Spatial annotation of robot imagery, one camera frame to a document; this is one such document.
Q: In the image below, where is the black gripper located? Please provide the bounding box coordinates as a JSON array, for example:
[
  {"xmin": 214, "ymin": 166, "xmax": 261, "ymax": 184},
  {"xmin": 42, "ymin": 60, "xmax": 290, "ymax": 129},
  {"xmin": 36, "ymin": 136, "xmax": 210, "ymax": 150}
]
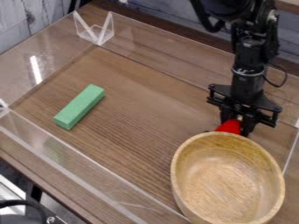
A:
[{"xmin": 207, "ymin": 84, "xmax": 283, "ymax": 137}]

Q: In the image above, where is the red plush strawberry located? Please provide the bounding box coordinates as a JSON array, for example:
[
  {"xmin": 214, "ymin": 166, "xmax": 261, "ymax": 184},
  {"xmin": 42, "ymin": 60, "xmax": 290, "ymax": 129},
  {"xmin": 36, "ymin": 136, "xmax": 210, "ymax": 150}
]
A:
[{"xmin": 216, "ymin": 119, "xmax": 242, "ymax": 135}]

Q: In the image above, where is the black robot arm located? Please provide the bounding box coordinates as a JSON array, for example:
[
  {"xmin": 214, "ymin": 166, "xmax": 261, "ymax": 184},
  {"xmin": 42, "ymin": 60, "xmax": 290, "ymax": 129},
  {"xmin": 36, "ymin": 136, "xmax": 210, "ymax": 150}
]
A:
[{"xmin": 190, "ymin": 0, "xmax": 282, "ymax": 137}]

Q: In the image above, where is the wooden oval bowl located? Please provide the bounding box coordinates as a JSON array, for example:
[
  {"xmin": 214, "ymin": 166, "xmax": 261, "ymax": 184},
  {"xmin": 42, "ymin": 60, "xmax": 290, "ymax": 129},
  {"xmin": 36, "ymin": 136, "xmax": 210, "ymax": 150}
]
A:
[{"xmin": 171, "ymin": 131, "xmax": 286, "ymax": 224}]

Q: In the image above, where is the green rectangular block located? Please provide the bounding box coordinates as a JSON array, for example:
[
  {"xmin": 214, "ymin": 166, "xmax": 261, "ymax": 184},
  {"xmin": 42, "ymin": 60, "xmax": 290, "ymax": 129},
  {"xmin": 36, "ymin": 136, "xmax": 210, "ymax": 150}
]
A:
[{"xmin": 54, "ymin": 84, "xmax": 106, "ymax": 130}]

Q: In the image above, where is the clear acrylic enclosure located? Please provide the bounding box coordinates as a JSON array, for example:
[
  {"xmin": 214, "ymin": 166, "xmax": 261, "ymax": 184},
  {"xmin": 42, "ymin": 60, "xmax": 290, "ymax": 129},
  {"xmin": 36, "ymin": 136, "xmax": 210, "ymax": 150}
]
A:
[{"xmin": 0, "ymin": 8, "xmax": 299, "ymax": 224}]

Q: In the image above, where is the black metal bracket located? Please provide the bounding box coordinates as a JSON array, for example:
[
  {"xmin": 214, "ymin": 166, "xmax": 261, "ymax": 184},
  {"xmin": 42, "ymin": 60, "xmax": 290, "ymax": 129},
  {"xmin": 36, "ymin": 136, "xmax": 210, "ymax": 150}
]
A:
[{"xmin": 27, "ymin": 184, "xmax": 67, "ymax": 224}]

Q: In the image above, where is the black cable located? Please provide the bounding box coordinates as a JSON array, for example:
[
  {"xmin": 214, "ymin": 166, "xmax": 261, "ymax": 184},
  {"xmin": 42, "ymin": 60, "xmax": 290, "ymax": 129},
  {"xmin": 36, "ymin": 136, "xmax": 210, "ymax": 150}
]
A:
[{"xmin": 0, "ymin": 199, "xmax": 44, "ymax": 224}]

